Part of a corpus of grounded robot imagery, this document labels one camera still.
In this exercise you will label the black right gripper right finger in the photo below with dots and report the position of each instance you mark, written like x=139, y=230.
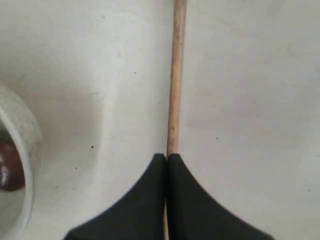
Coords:
x=194, y=215

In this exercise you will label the brown wooden spoon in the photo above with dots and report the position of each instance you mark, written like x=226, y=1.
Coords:
x=12, y=176

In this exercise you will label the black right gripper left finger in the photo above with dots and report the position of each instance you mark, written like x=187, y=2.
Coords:
x=138, y=215

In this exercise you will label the speckled white bowl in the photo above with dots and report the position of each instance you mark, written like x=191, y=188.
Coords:
x=19, y=127

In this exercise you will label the wooden chopstick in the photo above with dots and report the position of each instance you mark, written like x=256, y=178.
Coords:
x=177, y=56

